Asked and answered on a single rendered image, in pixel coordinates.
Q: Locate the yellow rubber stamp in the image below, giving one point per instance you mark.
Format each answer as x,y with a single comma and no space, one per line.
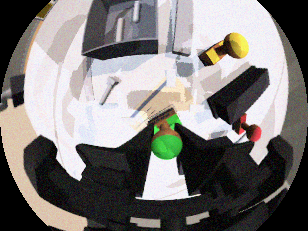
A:
233,44

